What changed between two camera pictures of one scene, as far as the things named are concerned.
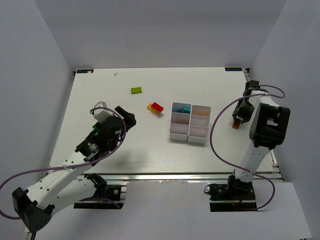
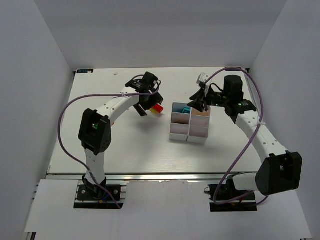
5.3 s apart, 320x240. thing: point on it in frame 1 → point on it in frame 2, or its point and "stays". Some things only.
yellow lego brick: (149, 107) stays
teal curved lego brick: (186, 110) stays
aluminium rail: (198, 177) stays
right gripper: (241, 113) → (200, 99)
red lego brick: (157, 107) stays
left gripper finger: (129, 118) → (156, 99)
